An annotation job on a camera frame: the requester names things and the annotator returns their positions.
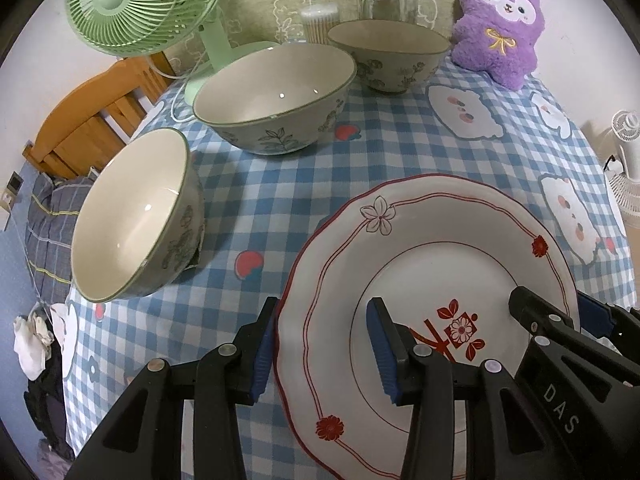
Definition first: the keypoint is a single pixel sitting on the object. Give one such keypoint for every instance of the white standing fan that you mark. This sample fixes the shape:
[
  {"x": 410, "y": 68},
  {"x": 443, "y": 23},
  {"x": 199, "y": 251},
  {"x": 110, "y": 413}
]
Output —
[{"x": 627, "y": 160}]

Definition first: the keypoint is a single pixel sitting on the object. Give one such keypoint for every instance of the green desk fan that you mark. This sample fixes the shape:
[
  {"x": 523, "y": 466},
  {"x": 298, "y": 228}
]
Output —
[{"x": 110, "y": 5}]

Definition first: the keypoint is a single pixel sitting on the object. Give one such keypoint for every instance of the blue checkered tablecloth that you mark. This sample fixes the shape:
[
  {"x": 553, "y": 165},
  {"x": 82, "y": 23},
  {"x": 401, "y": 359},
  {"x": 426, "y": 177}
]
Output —
[{"x": 300, "y": 185}]

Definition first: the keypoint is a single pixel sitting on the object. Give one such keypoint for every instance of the dark clothes pile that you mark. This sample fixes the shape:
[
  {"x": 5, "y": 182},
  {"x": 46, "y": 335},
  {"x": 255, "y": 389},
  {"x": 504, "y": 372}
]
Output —
[{"x": 45, "y": 410}]

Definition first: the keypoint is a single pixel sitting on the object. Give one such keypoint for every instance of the white plate with red print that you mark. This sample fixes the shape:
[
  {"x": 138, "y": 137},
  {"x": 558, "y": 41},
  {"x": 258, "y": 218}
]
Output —
[{"x": 450, "y": 260}]

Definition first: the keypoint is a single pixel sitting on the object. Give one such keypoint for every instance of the wooden bed headboard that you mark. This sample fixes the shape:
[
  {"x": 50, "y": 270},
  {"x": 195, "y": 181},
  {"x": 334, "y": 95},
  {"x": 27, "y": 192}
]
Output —
[{"x": 90, "y": 115}]

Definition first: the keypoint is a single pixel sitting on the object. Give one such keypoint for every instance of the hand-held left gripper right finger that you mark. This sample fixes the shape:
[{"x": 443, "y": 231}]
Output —
[{"x": 382, "y": 355}]

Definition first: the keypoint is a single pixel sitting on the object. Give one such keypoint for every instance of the grey plaid pillow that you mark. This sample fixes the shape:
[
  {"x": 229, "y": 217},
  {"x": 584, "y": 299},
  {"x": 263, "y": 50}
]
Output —
[{"x": 47, "y": 230}]

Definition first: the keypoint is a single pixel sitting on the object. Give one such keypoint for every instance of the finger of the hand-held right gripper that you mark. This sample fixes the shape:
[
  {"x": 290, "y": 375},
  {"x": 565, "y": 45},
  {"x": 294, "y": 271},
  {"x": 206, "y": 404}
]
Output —
[
  {"x": 540, "y": 312},
  {"x": 592, "y": 315}
]

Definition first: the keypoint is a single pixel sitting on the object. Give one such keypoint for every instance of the wall socket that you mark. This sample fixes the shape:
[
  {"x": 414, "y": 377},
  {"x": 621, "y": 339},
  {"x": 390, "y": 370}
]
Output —
[{"x": 12, "y": 187}]

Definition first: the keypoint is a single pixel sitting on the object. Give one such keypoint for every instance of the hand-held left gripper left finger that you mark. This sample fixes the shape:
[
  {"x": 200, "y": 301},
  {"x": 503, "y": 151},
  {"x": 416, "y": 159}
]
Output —
[{"x": 262, "y": 355}]

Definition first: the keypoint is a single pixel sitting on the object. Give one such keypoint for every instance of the white cloth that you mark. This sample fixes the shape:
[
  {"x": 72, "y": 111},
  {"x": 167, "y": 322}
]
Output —
[{"x": 30, "y": 345}]

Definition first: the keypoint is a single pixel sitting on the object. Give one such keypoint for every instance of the cream bowl with leaf print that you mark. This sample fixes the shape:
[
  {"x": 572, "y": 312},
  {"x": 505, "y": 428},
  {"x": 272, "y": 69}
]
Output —
[
  {"x": 270, "y": 95},
  {"x": 130, "y": 220},
  {"x": 390, "y": 45}
]

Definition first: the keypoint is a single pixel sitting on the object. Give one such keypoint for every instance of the purple plush rabbit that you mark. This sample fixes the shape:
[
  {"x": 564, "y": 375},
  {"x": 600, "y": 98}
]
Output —
[{"x": 500, "y": 25}]

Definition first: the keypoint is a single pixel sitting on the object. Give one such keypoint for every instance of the cotton swab container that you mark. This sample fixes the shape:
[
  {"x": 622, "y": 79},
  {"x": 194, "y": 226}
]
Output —
[{"x": 319, "y": 22}]

